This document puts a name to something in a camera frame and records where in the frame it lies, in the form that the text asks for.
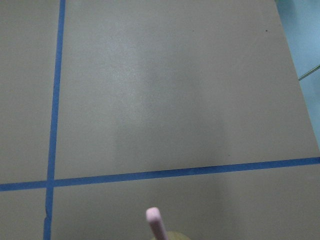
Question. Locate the pink chopstick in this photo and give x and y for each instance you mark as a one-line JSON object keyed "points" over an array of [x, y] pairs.
{"points": [[154, 219]]}

